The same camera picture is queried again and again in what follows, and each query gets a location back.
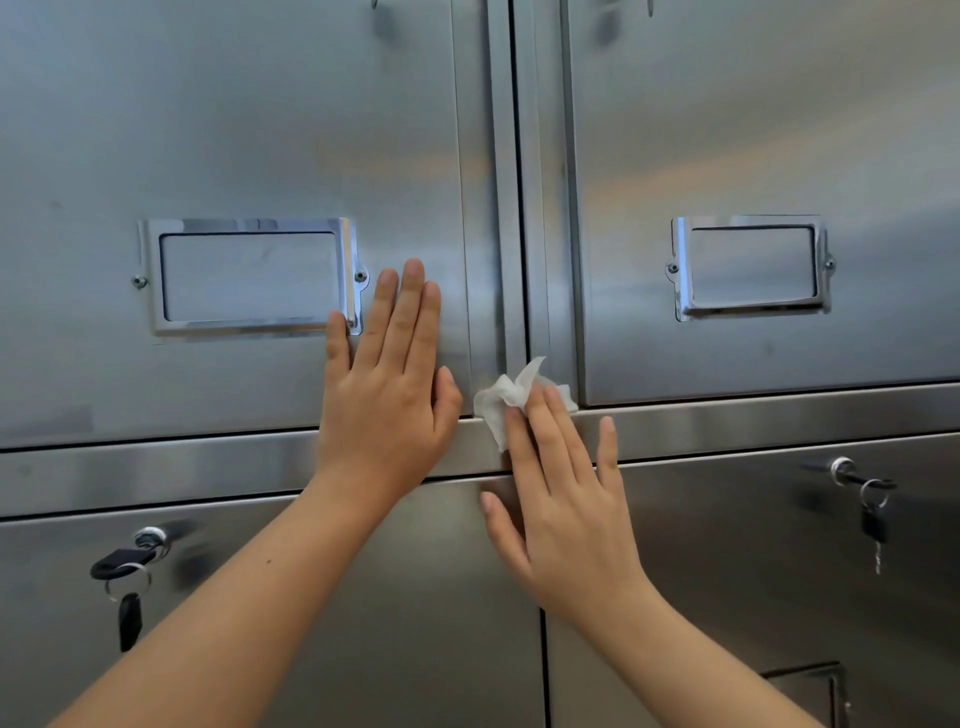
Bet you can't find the person's left hand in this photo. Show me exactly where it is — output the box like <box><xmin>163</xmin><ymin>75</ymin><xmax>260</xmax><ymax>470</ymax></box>
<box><xmin>311</xmin><ymin>258</ymin><xmax>465</xmax><ymax>519</ymax></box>

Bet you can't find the person's right hand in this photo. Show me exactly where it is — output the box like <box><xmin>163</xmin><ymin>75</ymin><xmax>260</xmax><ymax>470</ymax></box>
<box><xmin>479</xmin><ymin>384</ymin><xmax>661</xmax><ymax>639</ymax></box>

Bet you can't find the white wet wipe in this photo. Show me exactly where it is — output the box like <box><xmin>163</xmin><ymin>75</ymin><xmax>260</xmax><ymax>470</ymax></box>
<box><xmin>472</xmin><ymin>356</ymin><xmax>580</xmax><ymax>454</ymax></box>

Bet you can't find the stainless steel cabinet door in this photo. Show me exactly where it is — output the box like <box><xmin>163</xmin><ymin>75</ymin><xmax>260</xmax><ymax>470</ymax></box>
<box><xmin>513</xmin><ymin>0</ymin><xmax>960</xmax><ymax>410</ymax></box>
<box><xmin>543</xmin><ymin>433</ymin><xmax>960</xmax><ymax>728</ymax></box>
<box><xmin>0</xmin><ymin>0</ymin><xmax>530</xmax><ymax>451</ymax></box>
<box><xmin>0</xmin><ymin>476</ymin><xmax>549</xmax><ymax>728</ymax></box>

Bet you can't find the person's right forearm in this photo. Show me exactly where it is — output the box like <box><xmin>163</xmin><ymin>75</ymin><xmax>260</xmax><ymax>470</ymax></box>
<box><xmin>592</xmin><ymin>584</ymin><xmax>826</xmax><ymax>728</ymax></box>

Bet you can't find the stainless steel cabinet body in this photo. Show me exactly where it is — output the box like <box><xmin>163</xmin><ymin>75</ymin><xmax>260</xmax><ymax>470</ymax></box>
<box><xmin>0</xmin><ymin>0</ymin><xmax>960</xmax><ymax>728</ymax></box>

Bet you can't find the chrome label holder frame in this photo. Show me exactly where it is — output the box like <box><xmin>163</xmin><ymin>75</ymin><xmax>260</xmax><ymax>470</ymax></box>
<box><xmin>761</xmin><ymin>661</ymin><xmax>853</xmax><ymax>728</ymax></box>
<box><xmin>132</xmin><ymin>217</ymin><xmax>370</xmax><ymax>339</ymax></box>
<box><xmin>665</xmin><ymin>215</ymin><xmax>838</xmax><ymax>324</ymax></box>

